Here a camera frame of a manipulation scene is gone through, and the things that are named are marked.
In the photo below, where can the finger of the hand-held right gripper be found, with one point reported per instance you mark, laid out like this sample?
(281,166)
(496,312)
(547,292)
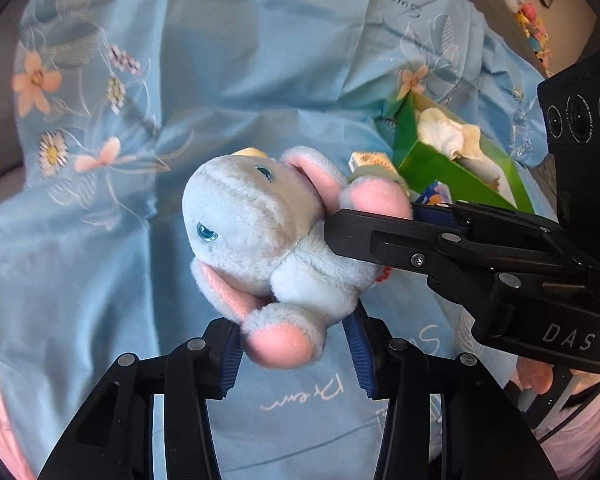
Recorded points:
(440,214)
(380,240)

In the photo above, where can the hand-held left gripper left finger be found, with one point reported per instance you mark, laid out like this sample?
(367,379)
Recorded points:
(230,365)

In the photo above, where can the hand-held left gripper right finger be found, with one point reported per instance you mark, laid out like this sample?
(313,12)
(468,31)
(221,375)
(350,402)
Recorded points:
(362,360)

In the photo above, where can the burger print tissue packet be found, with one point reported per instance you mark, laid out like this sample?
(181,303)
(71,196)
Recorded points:
(435,192)

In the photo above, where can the green cardboard box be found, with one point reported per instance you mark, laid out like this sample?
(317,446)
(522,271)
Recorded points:
(430,170)

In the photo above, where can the cream quilted towel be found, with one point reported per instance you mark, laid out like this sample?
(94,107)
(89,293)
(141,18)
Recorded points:
(437,130)

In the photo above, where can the blue and pink plush elephant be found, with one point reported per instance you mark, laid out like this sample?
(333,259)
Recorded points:
(250,220)

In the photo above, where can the person's right hand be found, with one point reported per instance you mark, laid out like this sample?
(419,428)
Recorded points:
(535,377)

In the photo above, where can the beige tissue packet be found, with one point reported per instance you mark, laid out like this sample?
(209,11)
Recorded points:
(372,162)

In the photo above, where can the person's pink garment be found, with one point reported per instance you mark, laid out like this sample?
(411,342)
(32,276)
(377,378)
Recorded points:
(590,430)

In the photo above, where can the pile of colourful plush toys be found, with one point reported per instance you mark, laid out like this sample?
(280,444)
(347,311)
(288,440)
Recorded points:
(530,25)

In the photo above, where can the light blue floral bedsheet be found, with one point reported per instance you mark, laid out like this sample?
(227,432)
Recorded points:
(230,60)

